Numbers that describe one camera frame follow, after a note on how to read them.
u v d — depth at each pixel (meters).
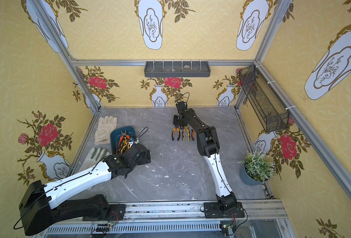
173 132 1.04
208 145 0.67
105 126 1.09
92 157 0.93
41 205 0.39
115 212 0.73
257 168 0.72
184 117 0.85
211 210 0.73
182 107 0.91
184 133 1.03
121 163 0.57
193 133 1.04
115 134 0.99
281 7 0.73
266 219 0.76
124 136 1.00
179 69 0.92
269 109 0.84
